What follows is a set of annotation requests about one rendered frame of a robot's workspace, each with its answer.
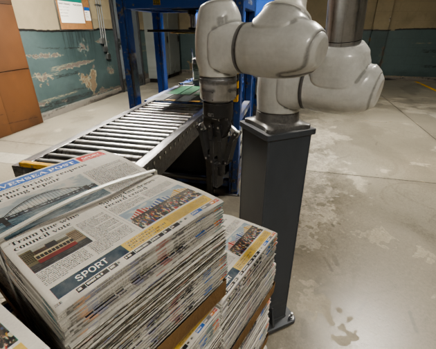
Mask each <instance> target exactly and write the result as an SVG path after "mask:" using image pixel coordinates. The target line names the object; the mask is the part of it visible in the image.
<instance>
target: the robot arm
mask: <svg viewBox="0 0 436 349"><path fill-rule="evenodd" d="M367 1H368V0H328V2H327V18H326V27H325V29H324V28H323V27H322V26H321V25H320V24H319V23H317V22H316V21H313V20H312V19H311V15H310V14H309V13H308V11H307V0H275V1H271V2H268V3H267V4H266V5H265V6H264V7H263V9H262V11H261V12H260V13H259V15H258V16H256V17H255V18H254V19H253V21H252V22H242V18H241V15H240V12H239V9H238V7H237V6H236V4H235V2H234V1H232V0H210V1H207V2H205V3H203V4H202V5H201V6H200V7H199V11H198V15H197V22H196V30H195V55H196V61H197V66H198V69H199V90H200V98H201V99H202V100H203V115H204V119H203V122H202V123H199V124H198V125H196V129H197V131H198V133H199V137H200V140H201V146H202V150H203V155H204V159H205V160H209V162H210V163H211V173H212V181H213V187H215V188H218V187H220V186H221V185H222V184H223V175H225V168H226V165H228V164H229V163H230V162H232V160H233V155H234V152H235V147H236V144H237V139H238V138H239V136H240V135H241V133H242V131H241V130H240V129H239V130H237V129H236V128H235V127H234V126H233V125H234V124H233V120H232V117H233V100H234V99H236V95H237V74H238V73H244V74H249V75H253V76H256V77H258V78H257V110H256V116H250V117H246V118H245V122H246V123H250V124H251V125H254V126H256V127H258V128H259V129H261V130H263V131H265V132H266V133H267V134H276V133H279V132H288V131H293V130H297V129H310V127H311V124H310V123H307V122H304V121H303V120H300V119H299V111H300V109H308V110H312V111H317V112H321V113H326V114H338V115H348V114H357V113H361V112H364V111H366V110H368V109H371V108H373V107H374V106H375V105H376V103H377V101H378V99H379V96H380V95H381V92H382V89H383V85H384V81H385V78H384V76H383V72H382V70H381V68H380V67H379V65H377V64H372V60H371V55H370V48H369V46H368V45H367V44H366V43H365V41H363V40H362V37H363V29H364V23H365V15H366V10H367ZM229 131H230V139H229V142H228V147H227V149H226V140H227V138H228V133H229Z"/></svg>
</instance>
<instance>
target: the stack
mask: <svg viewBox="0 0 436 349"><path fill-rule="evenodd" d="M222 215H223V217H222V218H223V219H224V220H223V221H224V223H222V224H221V225H222V226H223V227H224V228H226V230H225V233H224V235H225V236H226V237H225V238H226V248H225V251H226V252H227V253H228V254H227V263H228V265H227V266H228V268H227V269H228V272H227V273H228V275H227V276H226V277H225V278H226V295H225V296H224V297H223V298H222V299H221V300H220V301H219V302H218V304H216V305H215V306H214V307H213V308H212V309H211V310H210V311H209V313H207V314H206V315H205V316H204V317H203V318H202V320H201V321H200V322H199V323H198V324H197V325H196V326H195V327H194V328H193V329H192V330H191V331H190V332H189V333H188V334H187V335H186V336H185V337H184V338H183V339H182V340H181V342H180V343H179V344H178V345H177V346H176V347H175V348H174V349H232V348H233V346H234V345H235V343H236V342H237V340H238V338H239V337H240V335H241V334H242V332H243V331H244V329H245V327H246V326H247V325H248V322H249V321H250V320H251V318H252V317H253V315H254V313H255V312H256V311H257V309H258V307H259V306H260V305H261V303H262V301H263V300H264V299H265V297H266V295H267V294H268V293H269V291H270V290H271V288H272V286H273V282H274V281H273V279H274V277H275V276H274V275H275V270H276V269H275V266H276V263H275V262H274V261H275V260H274V257H275V255H276V253H275V251H276V244H277V243H278V242H277V241H276V240H277V239H278V238H277V236H278V234H277V233H276V232H274V231H271V230H269V229H266V228H264V227H262V226H259V225H256V224H254V223H251V222H247V221H246V220H242V219H239V218H237V217H234V216H232V215H226V214H222ZM270 299H271V298H270ZM270 299H269V301H268V302H267V304H266V305H265V307H264V309H263V310H262V312H261V313H260V315H259V316H258V318H257V320H256V322H255V323H254V324H253V327H252V328H251V329H250V331H249V333H248V334H247V335H246V338H245V339H244V340H243V342H242V344H241V346H240V347H239V349H260V348H261V347H262V345H263V343H264V341H265V339H266V334H267V330H268V328H269V317H268V313H269V306H270V305H269V304H270V303H271V301H270ZM1 304H2V305H3V306H4V307H5V308H6V309H7V310H8V311H9V312H10V313H11V314H13V315H14V316H15V317H16V318H17V319H18V320H20V318H19V317H18V316H17V315H16V313H15V312H14V310H13V309H12V308H11V306H10V305H9V304H8V302H7V301H4V302H2V303H1ZM20 321H21V320H20Z"/></svg>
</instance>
